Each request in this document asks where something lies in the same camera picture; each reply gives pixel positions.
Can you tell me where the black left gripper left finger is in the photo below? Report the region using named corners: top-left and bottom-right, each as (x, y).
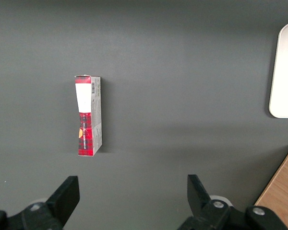
top-left (0, 175), bottom-right (81, 230)

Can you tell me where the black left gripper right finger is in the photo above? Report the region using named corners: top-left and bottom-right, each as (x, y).
top-left (177, 174), bottom-right (288, 230)

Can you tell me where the beige plastic tray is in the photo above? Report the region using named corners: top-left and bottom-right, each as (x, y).
top-left (268, 22), bottom-right (288, 119)

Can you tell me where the red plaid cardboard box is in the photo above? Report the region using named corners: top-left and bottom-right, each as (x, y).
top-left (74, 75), bottom-right (103, 157)

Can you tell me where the wooden drawer cabinet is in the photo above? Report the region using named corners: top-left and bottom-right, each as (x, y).
top-left (254, 143), bottom-right (288, 230)

